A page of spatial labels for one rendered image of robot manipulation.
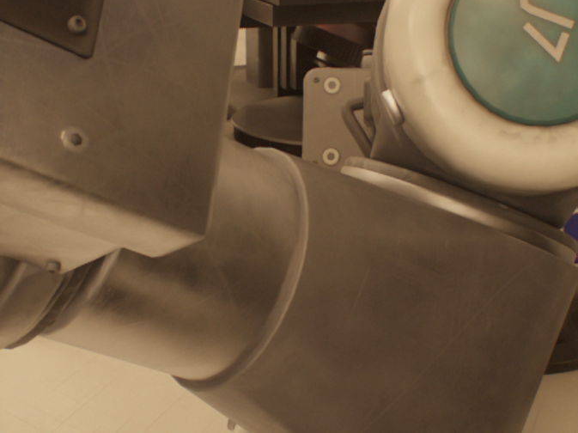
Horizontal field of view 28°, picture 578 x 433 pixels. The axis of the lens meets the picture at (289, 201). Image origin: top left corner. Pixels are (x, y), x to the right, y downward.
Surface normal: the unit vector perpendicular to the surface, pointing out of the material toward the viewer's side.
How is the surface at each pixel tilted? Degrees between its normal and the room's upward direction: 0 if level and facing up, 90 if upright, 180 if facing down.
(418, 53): 73
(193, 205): 63
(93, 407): 0
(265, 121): 0
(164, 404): 0
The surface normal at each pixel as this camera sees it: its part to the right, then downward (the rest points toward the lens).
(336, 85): -0.06, -0.06
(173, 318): 0.32, 0.53
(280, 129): 0.00, -0.96
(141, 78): 0.61, -0.25
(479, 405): 0.44, 0.14
